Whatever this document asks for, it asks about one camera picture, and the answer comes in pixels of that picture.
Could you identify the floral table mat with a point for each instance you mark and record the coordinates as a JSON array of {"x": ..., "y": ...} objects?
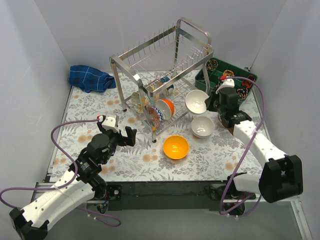
[{"x": 211, "y": 158}]

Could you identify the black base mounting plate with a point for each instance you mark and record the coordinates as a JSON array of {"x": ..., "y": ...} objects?
[{"x": 162, "y": 195}]

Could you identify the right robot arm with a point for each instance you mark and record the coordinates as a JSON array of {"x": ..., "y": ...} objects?
[{"x": 282, "y": 174}]

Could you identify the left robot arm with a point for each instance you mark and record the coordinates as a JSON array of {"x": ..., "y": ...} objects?
[{"x": 80, "y": 183}]

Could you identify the rolled dark floral sock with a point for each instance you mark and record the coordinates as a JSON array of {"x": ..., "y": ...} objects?
[{"x": 211, "y": 65}]

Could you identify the blue plaid cloth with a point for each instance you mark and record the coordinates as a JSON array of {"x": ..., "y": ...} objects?
[{"x": 90, "y": 79}]

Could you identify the green compartment tray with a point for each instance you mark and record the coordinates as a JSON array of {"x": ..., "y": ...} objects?
[{"x": 214, "y": 77}]

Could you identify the rolled yellow sock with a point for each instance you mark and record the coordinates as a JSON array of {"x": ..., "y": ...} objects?
[{"x": 228, "y": 73}]

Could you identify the steel two-tier dish rack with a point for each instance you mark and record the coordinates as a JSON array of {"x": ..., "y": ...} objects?
[{"x": 158, "y": 66}]

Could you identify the rolled orange black sock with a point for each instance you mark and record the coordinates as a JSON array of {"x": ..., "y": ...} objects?
[{"x": 248, "y": 84}]

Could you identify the orange and white bowl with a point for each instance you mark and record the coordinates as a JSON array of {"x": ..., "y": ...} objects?
[{"x": 166, "y": 107}]

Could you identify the plain white ribbed bowl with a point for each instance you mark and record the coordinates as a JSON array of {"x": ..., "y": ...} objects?
[{"x": 202, "y": 127}]

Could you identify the red patterned bowl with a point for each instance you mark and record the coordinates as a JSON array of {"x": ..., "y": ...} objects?
[{"x": 154, "y": 117}]

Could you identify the rolled brown patterned sock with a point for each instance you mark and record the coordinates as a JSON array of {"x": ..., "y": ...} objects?
[{"x": 242, "y": 93}]

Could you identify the cream floral bowl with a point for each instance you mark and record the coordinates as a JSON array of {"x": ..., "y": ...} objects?
[{"x": 149, "y": 101}]

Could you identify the dark teal bowl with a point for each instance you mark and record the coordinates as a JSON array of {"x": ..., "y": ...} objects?
[{"x": 169, "y": 90}]

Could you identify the yellow bowl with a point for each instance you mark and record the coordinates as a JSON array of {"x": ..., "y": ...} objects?
[{"x": 176, "y": 147}]

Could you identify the white grey-rimmed bowl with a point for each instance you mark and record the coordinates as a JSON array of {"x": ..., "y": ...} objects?
[{"x": 195, "y": 101}]

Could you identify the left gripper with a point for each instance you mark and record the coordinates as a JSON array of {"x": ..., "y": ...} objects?
[{"x": 121, "y": 139}]

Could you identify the blue zigzag patterned bowl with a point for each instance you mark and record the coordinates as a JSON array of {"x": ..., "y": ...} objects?
[{"x": 159, "y": 113}]

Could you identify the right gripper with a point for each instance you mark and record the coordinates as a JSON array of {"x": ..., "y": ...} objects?
[{"x": 215, "y": 104}]

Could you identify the aluminium frame rail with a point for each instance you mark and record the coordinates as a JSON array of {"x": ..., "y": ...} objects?
[{"x": 231, "y": 199}]

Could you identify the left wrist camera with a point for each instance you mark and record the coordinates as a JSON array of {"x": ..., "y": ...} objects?
[{"x": 109, "y": 122}]

